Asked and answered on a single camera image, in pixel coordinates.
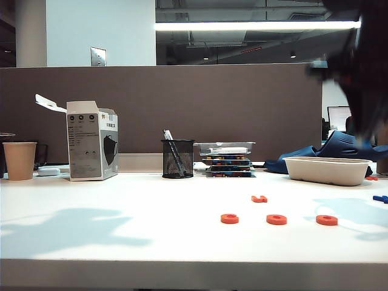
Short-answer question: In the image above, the beige oval pulp tray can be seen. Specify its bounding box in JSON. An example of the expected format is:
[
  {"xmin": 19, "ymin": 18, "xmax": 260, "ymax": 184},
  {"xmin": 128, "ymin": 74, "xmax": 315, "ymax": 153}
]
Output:
[{"xmin": 283, "ymin": 156, "xmax": 373, "ymax": 187}]

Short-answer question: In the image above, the orange letter c magnet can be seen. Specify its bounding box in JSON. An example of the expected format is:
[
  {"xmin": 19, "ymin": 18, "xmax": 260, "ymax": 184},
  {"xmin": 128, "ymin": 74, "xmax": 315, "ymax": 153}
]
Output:
[{"xmin": 220, "ymin": 213, "xmax": 239, "ymax": 225}]

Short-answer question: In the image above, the white black pen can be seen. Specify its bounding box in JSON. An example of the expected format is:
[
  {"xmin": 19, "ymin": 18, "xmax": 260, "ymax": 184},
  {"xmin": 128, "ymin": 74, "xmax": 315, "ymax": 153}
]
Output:
[{"xmin": 162, "ymin": 129, "xmax": 186, "ymax": 176}]

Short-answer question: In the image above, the black mesh pen holder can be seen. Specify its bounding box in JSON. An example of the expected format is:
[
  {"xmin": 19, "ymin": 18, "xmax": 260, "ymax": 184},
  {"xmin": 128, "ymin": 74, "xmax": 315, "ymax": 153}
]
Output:
[{"xmin": 161, "ymin": 139, "xmax": 195, "ymax": 179}]

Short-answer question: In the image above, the brown desk partition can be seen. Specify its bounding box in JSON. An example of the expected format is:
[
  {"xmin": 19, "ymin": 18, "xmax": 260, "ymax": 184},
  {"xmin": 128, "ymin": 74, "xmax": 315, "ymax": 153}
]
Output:
[{"xmin": 0, "ymin": 62, "xmax": 323, "ymax": 164}]

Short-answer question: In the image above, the dark blue foam slipper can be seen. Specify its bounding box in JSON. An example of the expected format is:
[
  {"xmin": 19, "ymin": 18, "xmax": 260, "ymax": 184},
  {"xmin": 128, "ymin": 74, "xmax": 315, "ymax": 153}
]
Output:
[
  {"xmin": 263, "ymin": 145, "xmax": 324, "ymax": 175},
  {"xmin": 321, "ymin": 130, "xmax": 388, "ymax": 161}
]

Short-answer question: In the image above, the computer monitor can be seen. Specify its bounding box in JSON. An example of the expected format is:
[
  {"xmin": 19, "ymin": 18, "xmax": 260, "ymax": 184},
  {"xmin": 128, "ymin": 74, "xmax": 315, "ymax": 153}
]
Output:
[{"xmin": 327, "ymin": 105, "xmax": 353, "ymax": 134}]

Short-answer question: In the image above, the ceiling light strip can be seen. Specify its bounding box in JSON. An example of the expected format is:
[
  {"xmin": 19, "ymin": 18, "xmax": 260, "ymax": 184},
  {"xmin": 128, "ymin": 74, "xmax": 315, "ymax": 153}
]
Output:
[{"xmin": 155, "ymin": 21, "xmax": 363, "ymax": 32}]

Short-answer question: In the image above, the brown paper cup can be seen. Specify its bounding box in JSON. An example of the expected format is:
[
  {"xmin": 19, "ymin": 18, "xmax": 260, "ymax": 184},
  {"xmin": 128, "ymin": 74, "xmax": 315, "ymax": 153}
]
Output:
[{"xmin": 2, "ymin": 141, "xmax": 38, "ymax": 181}]

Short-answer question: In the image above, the brown cardboard box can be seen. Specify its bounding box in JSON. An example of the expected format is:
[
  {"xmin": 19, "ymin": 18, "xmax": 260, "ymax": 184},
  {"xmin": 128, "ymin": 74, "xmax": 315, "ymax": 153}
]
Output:
[{"xmin": 376, "ymin": 121, "xmax": 388, "ymax": 176}]

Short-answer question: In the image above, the letter magnet box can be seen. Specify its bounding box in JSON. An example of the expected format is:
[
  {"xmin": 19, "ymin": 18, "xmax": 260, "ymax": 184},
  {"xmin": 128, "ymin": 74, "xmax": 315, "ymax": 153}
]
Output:
[
  {"xmin": 202, "ymin": 155, "xmax": 253, "ymax": 167},
  {"xmin": 205, "ymin": 170, "xmax": 257, "ymax": 178},
  {"xmin": 207, "ymin": 165, "xmax": 254, "ymax": 173}
]

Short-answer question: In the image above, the orange letter o magnet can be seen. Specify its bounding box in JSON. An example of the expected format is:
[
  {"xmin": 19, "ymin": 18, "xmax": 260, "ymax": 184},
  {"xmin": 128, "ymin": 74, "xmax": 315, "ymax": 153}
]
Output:
[
  {"xmin": 315, "ymin": 215, "xmax": 339, "ymax": 227},
  {"xmin": 266, "ymin": 214, "xmax": 288, "ymax": 226}
]

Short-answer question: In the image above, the grey white mask box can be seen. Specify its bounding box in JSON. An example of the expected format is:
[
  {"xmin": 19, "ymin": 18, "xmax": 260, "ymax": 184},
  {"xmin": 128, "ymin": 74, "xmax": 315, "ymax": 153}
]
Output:
[{"xmin": 35, "ymin": 93, "xmax": 119, "ymax": 182}]

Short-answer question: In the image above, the metal wall plate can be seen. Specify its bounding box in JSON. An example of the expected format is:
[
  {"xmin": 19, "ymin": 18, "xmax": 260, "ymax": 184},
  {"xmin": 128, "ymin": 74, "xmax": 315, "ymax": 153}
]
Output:
[{"xmin": 90, "ymin": 46, "xmax": 107, "ymax": 67}]

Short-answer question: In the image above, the dark lidded cup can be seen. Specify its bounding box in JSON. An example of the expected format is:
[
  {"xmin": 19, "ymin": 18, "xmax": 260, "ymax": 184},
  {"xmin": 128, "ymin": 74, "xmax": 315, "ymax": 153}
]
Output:
[{"xmin": 0, "ymin": 132, "xmax": 16, "ymax": 179}]

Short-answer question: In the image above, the small white plastic device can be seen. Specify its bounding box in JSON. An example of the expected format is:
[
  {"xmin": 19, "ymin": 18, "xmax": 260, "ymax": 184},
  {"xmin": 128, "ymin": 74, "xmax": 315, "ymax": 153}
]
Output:
[{"xmin": 38, "ymin": 167, "xmax": 61, "ymax": 177}]

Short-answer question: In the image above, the person in green top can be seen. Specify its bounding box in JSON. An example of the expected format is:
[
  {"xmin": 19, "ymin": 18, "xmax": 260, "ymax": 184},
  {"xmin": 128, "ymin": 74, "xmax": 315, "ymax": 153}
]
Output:
[{"xmin": 345, "ymin": 116, "xmax": 358, "ymax": 135}]

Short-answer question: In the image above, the clear plastic case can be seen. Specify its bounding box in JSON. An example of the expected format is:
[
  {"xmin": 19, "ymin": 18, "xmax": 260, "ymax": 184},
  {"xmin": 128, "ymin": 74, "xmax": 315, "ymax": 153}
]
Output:
[{"xmin": 193, "ymin": 141, "xmax": 256, "ymax": 157}]

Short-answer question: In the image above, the black desk object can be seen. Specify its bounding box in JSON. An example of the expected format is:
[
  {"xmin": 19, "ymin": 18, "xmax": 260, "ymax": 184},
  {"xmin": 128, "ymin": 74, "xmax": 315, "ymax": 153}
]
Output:
[{"xmin": 35, "ymin": 144, "xmax": 49, "ymax": 170}]

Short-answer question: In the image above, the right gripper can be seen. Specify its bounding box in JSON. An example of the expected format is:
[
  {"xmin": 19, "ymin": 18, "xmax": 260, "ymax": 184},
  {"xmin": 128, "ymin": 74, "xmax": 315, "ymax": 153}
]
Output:
[{"xmin": 306, "ymin": 59, "xmax": 388, "ymax": 140}]

